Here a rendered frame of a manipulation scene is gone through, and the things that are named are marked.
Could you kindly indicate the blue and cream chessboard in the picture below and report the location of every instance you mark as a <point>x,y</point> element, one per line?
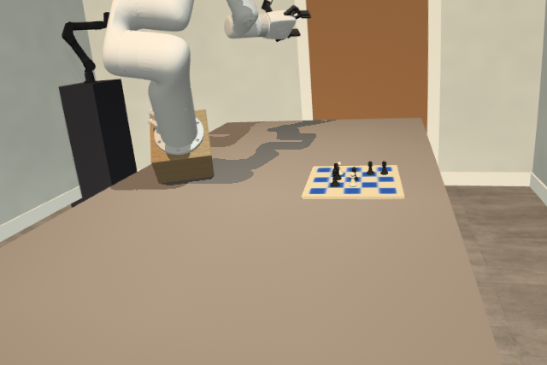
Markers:
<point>374,186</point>

